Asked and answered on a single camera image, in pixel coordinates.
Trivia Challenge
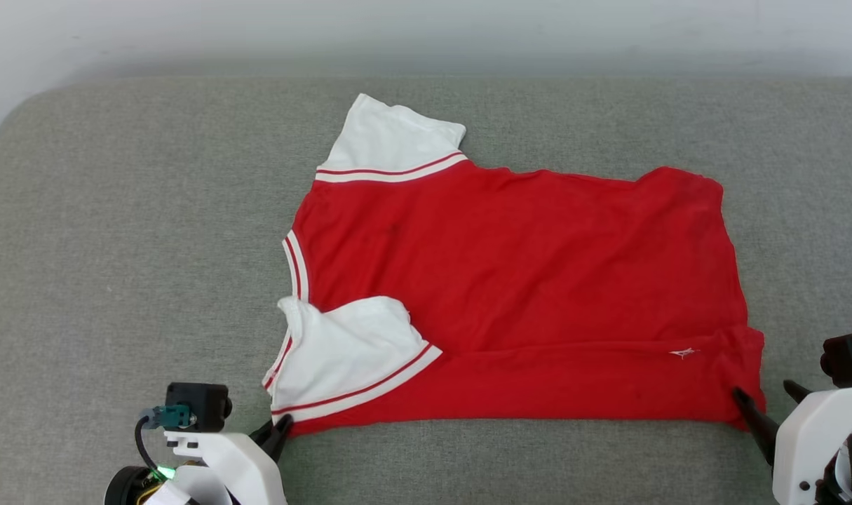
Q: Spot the grey fabric sofa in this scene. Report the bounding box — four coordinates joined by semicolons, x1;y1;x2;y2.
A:
0;76;852;505

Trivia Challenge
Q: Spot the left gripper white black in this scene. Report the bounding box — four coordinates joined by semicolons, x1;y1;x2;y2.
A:
105;414;295;505

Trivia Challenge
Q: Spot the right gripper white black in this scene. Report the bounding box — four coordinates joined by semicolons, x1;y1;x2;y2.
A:
731;379;852;505

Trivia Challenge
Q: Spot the red and white t-shirt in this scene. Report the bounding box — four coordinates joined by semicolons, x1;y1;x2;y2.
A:
262;93;766;437

